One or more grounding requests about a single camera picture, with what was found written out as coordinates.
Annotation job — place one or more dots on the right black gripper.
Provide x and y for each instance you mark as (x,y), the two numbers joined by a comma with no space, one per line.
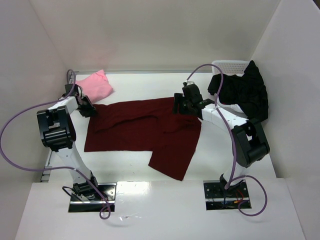
(178,104)

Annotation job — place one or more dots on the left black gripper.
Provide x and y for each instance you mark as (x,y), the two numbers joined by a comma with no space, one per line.
(88,109)

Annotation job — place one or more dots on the dark red t shirt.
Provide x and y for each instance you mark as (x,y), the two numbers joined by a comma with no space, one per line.
(146,125)

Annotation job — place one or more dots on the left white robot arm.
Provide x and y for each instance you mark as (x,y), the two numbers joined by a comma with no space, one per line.
(57,132)

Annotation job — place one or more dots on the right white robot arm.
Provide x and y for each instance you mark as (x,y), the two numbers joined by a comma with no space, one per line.
(248,139)

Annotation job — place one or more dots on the pink folded t shirt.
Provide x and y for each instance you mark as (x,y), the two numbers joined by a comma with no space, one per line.
(96,86)

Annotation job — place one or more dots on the white plastic basket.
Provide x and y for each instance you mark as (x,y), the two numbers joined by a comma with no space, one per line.
(231,67)

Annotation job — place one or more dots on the black t shirt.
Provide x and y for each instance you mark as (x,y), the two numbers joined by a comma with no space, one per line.
(247,91)

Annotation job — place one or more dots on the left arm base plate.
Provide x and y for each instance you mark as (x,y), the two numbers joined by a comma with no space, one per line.
(93,203)

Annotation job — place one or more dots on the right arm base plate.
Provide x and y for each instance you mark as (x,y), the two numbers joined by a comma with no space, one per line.
(216,198)

